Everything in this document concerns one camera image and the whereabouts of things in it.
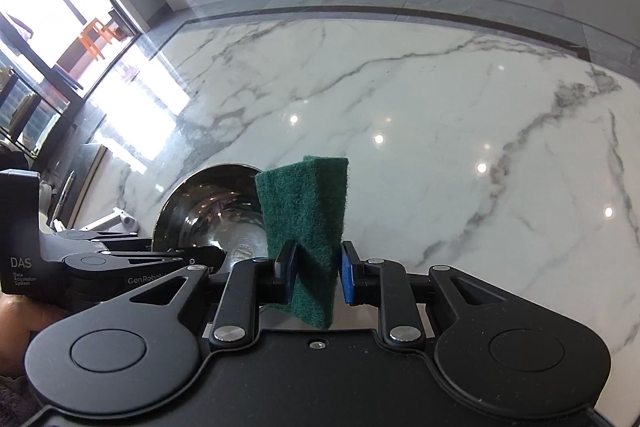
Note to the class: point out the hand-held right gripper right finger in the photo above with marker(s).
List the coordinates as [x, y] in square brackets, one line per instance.
[348, 277]

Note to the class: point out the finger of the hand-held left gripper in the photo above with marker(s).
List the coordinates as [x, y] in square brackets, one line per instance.
[165, 259]
[100, 241]

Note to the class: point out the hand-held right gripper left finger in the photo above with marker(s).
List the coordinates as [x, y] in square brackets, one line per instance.
[290, 274]

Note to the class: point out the steel bowl with blue outside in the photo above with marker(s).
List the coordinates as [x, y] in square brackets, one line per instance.
[210, 217]

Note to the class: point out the green scouring pad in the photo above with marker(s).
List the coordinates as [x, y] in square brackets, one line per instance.
[305, 207]

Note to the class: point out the person's left hand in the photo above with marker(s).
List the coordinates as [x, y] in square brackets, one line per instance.
[20, 327]

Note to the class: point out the white metal stand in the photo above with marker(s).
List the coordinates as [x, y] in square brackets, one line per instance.
[120, 219]

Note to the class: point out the orange stool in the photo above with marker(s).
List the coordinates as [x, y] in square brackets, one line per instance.
[89, 39]

